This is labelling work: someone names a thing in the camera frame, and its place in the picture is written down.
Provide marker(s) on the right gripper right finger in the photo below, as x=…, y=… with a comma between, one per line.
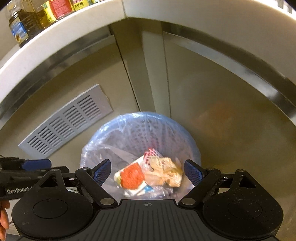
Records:
x=203, y=181

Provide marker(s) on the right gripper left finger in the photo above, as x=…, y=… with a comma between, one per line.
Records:
x=93, y=179

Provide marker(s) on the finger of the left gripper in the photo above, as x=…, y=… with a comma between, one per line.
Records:
x=32, y=165

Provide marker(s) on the white green medicine box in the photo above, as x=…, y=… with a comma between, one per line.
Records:
x=127, y=192

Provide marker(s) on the orange mesh scrubber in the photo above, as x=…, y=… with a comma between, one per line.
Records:
x=132, y=177

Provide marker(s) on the yellow plastic bag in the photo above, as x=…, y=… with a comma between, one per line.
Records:
x=162, y=172

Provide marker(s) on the blue white wrapper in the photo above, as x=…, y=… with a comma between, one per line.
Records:
x=147, y=189

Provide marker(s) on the white foam net sleeve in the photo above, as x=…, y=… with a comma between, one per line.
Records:
x=151, y=153

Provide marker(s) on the blue mesh trash bin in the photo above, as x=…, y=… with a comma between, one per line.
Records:
x=125, y=138

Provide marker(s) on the person left hand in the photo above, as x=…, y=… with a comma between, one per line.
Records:
x=4, y=226

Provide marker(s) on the cabinet vent grille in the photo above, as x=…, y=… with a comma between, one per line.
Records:
x=66, y=123

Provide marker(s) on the dark oil bottle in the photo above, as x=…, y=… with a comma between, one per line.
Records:
x=23, y=21

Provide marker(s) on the tall soybean paste jar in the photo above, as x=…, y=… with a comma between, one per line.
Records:
x=80, y=4

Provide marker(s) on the soy sauce bottle red handle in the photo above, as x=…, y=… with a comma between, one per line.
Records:
x=57, y=9

